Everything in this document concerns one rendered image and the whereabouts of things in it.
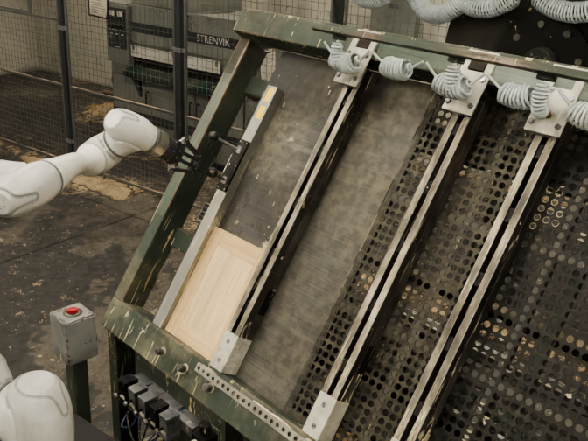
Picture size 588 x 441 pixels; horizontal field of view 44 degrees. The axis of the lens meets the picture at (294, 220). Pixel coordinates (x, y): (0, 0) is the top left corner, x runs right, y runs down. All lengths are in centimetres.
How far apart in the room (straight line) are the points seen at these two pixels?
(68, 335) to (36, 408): 69
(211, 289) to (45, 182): 88
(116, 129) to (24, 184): 52
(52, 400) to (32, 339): 239
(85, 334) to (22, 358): 157
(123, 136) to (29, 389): 78
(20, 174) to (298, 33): 118
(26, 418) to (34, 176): 62
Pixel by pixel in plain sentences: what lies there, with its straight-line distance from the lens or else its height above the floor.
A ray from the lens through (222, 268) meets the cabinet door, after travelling 250.
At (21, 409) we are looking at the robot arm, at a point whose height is 107.
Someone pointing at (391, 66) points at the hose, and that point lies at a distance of 213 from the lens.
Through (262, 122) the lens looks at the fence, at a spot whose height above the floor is 158.
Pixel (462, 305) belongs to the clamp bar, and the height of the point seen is 135.
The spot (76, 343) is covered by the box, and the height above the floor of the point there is 84.
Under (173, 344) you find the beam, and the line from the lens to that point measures 253.
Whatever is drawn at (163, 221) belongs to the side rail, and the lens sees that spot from 275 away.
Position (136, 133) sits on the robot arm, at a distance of 225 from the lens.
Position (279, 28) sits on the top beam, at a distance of 266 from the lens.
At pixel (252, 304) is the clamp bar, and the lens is 230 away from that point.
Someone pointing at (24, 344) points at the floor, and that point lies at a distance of 434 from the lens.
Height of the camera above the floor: 224
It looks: 22 degrees down
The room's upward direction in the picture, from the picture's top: 3 degrees clockwise
